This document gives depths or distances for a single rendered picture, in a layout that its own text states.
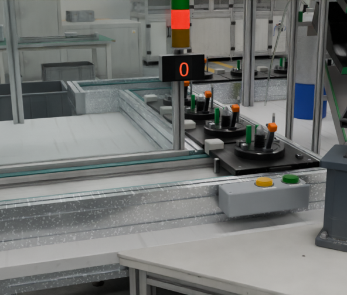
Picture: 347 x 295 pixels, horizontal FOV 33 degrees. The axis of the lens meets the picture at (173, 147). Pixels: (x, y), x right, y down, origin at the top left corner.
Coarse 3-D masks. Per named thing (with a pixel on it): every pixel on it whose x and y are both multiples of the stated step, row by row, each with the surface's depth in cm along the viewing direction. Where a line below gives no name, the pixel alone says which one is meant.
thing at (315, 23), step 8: (336, 8) 173; (328, 16) 174; (336, 16) 175; (344, 16) 175; (312, 24) 175; (328, 24) 162; (336, 24) 175; (344, 24) 176; (328, 32) 162; (336, 32) 172; (344, 32) 172; (328, 40) 163; (336, 40) 168; (344, 40) 168; (328, 48) 163; (336, 48) 165; (344, 48) 165; (336, 56) 157; (344, 56) 161; (336, 64) 158; (344, 64) 158; (344, 72) 154
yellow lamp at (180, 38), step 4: (172, 32) 157; (176, 32) 156; (180, 32) 156; (184, 32) 156; (188, 32) 157; (172, 36) 157; (176, 36) 156; (180, 36) 156; (184, 36) 156; (188, 36) 157; (172, 40) 158; (176, 40) 157; (180, 40) 156; (184, 40) 156; (188, 40) 157; (172, 44) 158; (176, 44) 157; (180, 44) 157; (184, 44) 157; (188, 44) 158
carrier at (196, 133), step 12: (216, 108) 186; (216, 120) 187; (228, 120) 183; (192, 132) 185; (204, 132) 184; (216, 132) 179; (228, 132) 178; (240, 132) 179; (252, 132) 184; (264, 132) 183; (204, 144) 171
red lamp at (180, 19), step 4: (172, 12) 155; (176, 12) 154; (180, 12) 154; (184, 12) 154; (188, 12) 155; (172, 16) 156; (176, 16) 155; (180, 16) 155; (184, 16) 155; (188, 16) 156; (172, 20) 156; (176, 20) 155; (180, 20) 155; (184, 20) 155; (188, 20) 156; (172, 24) 156; (176, 24) 155; (180, 24) 155; (184, 24) 155; (188, 24) 156; (172, 28) 157; (176, 28) 156; (180, 28) 155; (184, 28) 156; (188, 28) 157
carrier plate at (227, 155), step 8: (224, 144) 171; (232, 144) 171; (216, 152) 163; (224, 152) 163; (232, 152) 162; (288, 152) 162; (296, 152) 162; (224, 160) 155; (232, 160) 155; (240, 160) 155; (248, 160) 155; (256, 160) 155; (264, 160) 155; (272, 160) 155; (280, 160) 154; (288, 160) 154; (296, 160) 154; (304, 160) 154; (312, 160) 154; (224, 168) 154; (232, 168) 149; (240, 168) 149; (248, 168) 148; (256, 168) 149; (264, 168) 149; (296, 168) 152; (304, 168) 153
